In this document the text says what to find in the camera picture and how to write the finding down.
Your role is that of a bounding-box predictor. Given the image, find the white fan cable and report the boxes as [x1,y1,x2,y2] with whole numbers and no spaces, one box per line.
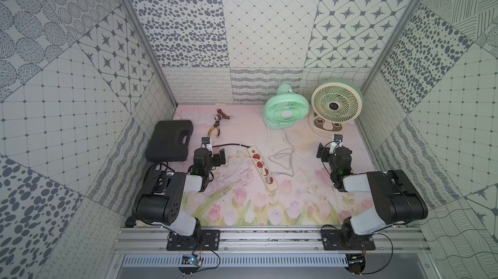
[266,121,296,177]

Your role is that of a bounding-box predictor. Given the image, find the cream power strip red sockets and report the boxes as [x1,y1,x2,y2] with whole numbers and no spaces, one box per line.
[247,147,278,193]

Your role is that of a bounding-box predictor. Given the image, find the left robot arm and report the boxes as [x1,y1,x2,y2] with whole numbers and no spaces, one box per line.
[129,148,226,247]

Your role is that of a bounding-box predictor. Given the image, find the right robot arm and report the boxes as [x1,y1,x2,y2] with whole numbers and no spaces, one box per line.
[316,143,428,246]

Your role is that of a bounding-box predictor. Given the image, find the cream round desk fan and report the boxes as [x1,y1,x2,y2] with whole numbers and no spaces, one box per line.
[308,79,363,138]

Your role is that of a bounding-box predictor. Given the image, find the mint green desk fan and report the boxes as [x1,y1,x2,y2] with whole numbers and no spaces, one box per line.
[261,84,310,130]

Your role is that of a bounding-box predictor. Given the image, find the black plastic tool case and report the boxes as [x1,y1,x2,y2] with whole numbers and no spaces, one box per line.
[145,120,194,162]

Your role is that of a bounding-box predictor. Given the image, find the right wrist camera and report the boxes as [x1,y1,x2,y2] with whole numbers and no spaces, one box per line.
[333,134,343,147]

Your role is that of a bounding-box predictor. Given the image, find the black power strip cable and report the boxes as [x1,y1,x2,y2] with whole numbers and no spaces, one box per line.
[211,143,252,151]

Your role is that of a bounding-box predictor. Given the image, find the yellow handled pliers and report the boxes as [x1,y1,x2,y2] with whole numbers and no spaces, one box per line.
[207,121,220,138]

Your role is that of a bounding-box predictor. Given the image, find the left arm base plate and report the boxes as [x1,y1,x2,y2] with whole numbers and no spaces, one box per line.
[167,229,220,251]

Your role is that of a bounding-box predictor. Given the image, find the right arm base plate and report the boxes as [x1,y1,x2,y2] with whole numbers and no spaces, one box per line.
[320,229,376,251]

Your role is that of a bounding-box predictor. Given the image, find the aluminium rail frame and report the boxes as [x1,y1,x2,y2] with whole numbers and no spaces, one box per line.
[110,226,431,254]

